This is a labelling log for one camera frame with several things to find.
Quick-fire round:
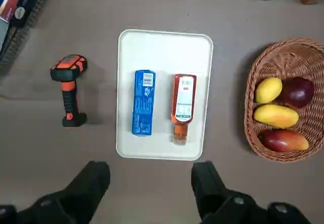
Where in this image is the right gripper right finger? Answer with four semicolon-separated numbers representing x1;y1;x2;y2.
191;160;312;224

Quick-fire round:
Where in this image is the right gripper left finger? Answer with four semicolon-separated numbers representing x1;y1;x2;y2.
0;160;111;224

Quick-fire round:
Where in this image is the orange black barcode scanner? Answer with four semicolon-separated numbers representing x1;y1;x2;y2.
50;54;89;128

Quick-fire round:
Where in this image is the blue Oreo cookie box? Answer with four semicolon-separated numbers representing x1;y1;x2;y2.
131;69;157;137

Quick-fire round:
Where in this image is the white rectangular tray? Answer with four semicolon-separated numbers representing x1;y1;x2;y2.
115;29;214;161

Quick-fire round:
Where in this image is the red yellow mango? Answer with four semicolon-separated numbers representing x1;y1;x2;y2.
258;129;310;153

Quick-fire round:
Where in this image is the long yellow mango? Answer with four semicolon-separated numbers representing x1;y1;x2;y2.
253;104;300;129

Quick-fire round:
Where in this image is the small yellow mango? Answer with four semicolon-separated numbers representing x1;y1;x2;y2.
255;77;283;105

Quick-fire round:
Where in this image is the dark purple mango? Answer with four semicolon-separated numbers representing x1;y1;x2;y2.
277;76;315;109

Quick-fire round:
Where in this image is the brown wicker basket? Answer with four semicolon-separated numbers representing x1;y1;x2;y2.
244;38;324;163

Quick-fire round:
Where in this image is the black wire shelf rack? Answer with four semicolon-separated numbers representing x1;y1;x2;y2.
0;0;58;76

